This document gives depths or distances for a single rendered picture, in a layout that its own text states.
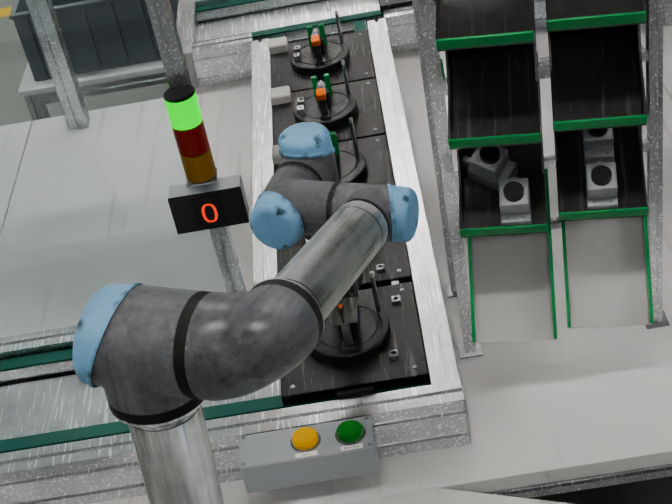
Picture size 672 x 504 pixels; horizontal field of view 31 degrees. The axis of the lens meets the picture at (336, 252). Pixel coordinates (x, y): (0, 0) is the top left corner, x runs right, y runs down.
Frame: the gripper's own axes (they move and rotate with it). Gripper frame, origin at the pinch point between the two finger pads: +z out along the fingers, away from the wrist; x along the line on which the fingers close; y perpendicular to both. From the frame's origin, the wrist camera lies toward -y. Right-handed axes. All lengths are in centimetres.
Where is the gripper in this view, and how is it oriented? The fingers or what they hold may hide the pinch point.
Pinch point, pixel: (341, 313)
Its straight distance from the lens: 192.0
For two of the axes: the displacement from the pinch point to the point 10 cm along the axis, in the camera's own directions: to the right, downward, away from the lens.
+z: 1.6, 7.9, 5.9
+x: 9.9, -1.6, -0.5
